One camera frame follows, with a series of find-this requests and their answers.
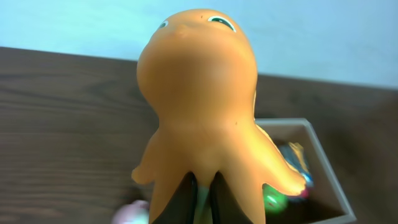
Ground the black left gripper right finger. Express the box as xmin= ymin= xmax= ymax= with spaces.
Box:
xmin=210 ymin=172 xmax=252 ymax=224

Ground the green number ball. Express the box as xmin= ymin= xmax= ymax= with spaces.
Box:
xmin=262 ymin=185 xmax=289 ymax=214

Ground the red grey toy truck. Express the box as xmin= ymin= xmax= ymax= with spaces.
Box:
xmin=277 ymin=142 xmax=314 ymax=202

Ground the orange dinosaur toy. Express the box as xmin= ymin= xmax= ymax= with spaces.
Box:
xmin=132 ymin=9 xmax=305 ymax=223

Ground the white cardboard box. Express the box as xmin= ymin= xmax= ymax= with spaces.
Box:
xmin=256 ymin=118 xmax=357 ymax=224

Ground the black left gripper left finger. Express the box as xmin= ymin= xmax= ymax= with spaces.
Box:
xmin=152 ymin=172 xmax=198 ymax=224

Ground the white pink duck toy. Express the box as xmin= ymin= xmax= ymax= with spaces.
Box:
xmin=111 ymin=200 xmax=149 ymax=224

